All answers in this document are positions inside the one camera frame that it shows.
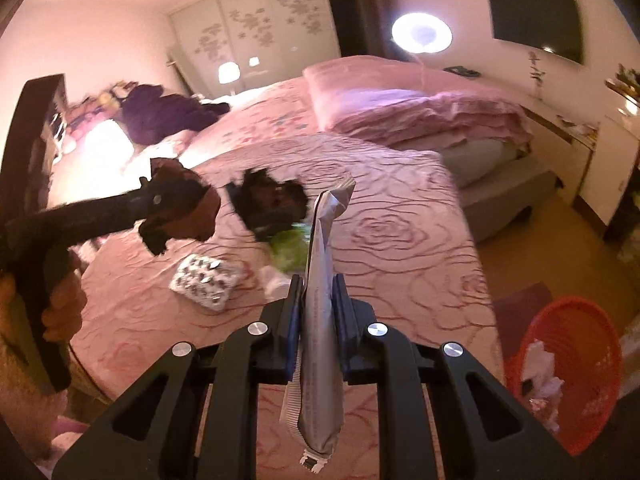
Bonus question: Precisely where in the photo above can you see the silver foil tube package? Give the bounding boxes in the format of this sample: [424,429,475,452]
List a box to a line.
[280,177,356,474]

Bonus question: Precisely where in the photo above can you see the white tissue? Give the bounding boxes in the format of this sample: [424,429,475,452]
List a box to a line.
[258,266,291,302]

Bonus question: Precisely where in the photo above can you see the black plastic bag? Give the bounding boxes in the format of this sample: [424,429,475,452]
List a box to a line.
[224,168,309,242]

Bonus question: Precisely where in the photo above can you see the white plastic wrap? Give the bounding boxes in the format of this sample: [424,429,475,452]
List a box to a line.
[520,340,564,434]

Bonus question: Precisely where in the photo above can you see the dark brown bag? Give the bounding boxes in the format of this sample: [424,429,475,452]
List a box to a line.
[138,157,221,256]

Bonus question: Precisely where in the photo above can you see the person's left hand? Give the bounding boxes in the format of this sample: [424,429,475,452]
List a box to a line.
[1,250,87,352]

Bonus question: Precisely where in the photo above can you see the dark red floor mat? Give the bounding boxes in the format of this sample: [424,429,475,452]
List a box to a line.
[494,282,552,361]

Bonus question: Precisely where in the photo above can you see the red plastic mesh waste basket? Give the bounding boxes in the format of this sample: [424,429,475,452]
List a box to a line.
[504,296,622,456]

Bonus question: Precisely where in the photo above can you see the silver pill blister packs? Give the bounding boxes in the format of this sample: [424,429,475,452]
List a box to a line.
[169,254,244,312]

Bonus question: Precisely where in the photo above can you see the dark purple garment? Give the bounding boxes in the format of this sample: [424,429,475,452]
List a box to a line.
[120,84,231,146]

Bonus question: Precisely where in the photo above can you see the bed with rose bedspread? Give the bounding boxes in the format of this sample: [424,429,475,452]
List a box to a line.
[46,77,559,480]

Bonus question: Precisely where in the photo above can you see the green plastic packet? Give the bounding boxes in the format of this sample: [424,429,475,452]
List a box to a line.
[268,223,311,274]

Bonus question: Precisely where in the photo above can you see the white cabinet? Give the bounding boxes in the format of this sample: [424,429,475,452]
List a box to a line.
[578,79,640,229]

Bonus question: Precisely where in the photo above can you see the white low desk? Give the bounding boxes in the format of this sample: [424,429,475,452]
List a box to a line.
[444,65,600,206]

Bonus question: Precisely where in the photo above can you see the white wardrobe with flower doors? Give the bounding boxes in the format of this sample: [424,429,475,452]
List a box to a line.
[168,0,341,99]

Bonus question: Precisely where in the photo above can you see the folded pink quilt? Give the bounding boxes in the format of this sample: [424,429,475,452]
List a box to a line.
[303,55,532,150]

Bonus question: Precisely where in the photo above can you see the round ring lamp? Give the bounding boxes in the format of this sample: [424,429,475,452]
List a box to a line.
[390,12,454,54]

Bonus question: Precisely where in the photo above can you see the wall-mounted black television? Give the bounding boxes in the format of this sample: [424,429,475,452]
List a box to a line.
[488,0,584,64]

